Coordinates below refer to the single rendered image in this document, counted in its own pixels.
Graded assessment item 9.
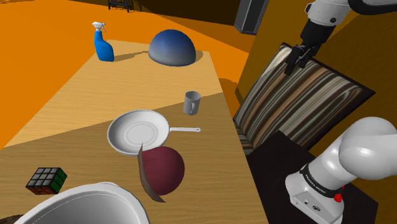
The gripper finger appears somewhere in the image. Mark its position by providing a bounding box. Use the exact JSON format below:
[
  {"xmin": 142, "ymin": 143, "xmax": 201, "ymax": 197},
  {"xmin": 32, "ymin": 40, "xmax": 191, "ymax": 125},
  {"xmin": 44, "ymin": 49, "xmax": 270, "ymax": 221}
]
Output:
[
  {"xmin": 296, "ymin": 46, "xmax": 314, "ymax": 69},
  {"xmin": 284, "ymin": 45, "xmax": 301, "ymax": 77}
]

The dark grey cabinet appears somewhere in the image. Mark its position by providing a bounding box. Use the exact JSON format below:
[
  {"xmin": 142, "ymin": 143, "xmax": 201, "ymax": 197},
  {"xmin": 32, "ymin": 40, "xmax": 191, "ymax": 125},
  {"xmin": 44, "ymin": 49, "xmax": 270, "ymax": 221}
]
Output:
[{"xmin": 233, "ymin": 0, "xmax": 270, "ymax": 36}]

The grey mug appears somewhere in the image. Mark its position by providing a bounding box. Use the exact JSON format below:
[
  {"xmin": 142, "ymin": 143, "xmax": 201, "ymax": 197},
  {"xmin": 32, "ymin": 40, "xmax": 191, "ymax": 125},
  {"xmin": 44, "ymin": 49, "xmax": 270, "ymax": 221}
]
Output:
[{"xmin": 183, "ymin": 90, "xmax": 202, "ymax": 116}]

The blue grey dome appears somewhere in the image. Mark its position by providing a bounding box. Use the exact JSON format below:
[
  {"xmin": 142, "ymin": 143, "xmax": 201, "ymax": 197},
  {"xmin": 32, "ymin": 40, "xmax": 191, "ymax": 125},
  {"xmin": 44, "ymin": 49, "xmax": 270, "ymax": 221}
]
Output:
[{"xmin": 148, "ymin": 29, "xmax": 197, "ymax": 67}]

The maroon cap with brown brim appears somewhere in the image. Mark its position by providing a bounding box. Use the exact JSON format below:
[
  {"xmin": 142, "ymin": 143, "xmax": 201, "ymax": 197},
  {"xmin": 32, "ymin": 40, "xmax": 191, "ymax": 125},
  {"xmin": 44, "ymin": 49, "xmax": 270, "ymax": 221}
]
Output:
[{"xmin": 137, "ymin": 143, "xmax": 186, "ymax": 204}]

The white frying pan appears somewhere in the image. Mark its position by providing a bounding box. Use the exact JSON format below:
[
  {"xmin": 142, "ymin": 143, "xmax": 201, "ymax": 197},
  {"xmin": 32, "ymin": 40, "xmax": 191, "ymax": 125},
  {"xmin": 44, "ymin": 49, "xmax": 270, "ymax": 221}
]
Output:
[{"xmin": 106, "ymin": 109, "xmax": 202, "ymax": 157}]

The blue spray bottle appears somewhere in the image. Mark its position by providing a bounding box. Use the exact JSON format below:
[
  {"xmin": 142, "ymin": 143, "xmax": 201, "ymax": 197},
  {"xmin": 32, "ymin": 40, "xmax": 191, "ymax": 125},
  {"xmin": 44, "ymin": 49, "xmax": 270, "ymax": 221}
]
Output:
[{"xmin": 92, "ymin": 21, "xmax": 115, "ymax": 62}]

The large white bowl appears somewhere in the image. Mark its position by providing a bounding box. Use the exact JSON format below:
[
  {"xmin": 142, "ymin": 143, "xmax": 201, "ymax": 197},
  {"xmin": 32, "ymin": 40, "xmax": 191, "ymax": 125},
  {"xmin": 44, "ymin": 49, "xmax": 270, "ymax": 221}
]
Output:
[{"xmin": 13, "ymin": 181, "xmax": 151, "ymax": 224}]

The puzzle cube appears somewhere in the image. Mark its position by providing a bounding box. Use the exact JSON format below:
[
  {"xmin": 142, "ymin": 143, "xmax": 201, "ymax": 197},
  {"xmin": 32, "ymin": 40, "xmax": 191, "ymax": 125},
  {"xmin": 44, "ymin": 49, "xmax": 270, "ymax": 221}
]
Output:
[{"xmin": 25, "ymin": 167, "xmax": 68, "ymax": 195}]

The brown textured object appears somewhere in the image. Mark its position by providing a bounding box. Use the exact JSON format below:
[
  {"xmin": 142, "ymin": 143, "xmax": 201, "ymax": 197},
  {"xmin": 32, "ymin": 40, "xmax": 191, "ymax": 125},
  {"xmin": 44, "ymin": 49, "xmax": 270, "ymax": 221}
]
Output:
[{"xmin": 0, "ymin": 214, "xmax": 25, "ymax": 224}]

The dark furniture frame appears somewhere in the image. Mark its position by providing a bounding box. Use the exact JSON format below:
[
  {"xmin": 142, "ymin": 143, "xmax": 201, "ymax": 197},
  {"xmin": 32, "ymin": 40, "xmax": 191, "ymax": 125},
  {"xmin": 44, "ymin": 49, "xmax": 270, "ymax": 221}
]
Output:
[{"xmin": 107, "ymin": 0, "xmax": 142, "ymax": 13}]

